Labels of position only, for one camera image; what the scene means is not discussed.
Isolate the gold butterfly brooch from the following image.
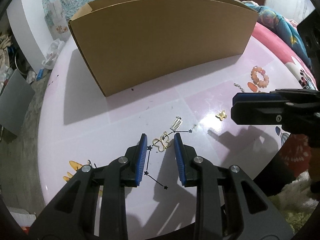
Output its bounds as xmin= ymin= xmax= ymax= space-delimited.
xmin=152 ymin=132 xmax=171 ymax=152

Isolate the small gold butterfly charm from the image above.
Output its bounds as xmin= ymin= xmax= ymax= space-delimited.
xmin=215 ymin=110 xmax=227 ymax=121

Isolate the pink floral blanket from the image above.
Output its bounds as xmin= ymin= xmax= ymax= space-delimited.
xmin=252 ymin=23 xmax=317 ymax=90

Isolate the blue floral quilt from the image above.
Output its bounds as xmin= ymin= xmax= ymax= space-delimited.
xmin=242 ymin=1 xmax=312 ymax=70

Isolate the brown cardboard box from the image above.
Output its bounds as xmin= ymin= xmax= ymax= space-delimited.
xmin=68 ymin=0 xmax=258 ymax=96

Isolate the grey storage box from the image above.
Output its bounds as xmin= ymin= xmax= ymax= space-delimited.
xmin=0 ymin=70 xmax=35 ymax=135

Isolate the pile of clothes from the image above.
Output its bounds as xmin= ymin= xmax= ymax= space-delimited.
xmin=1 ymin=30 xmax=16 ymax=82

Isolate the orange pink bead bracelet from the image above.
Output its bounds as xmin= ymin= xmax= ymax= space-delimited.
xmin=250 ymin=65 xmax=270 ymax=88

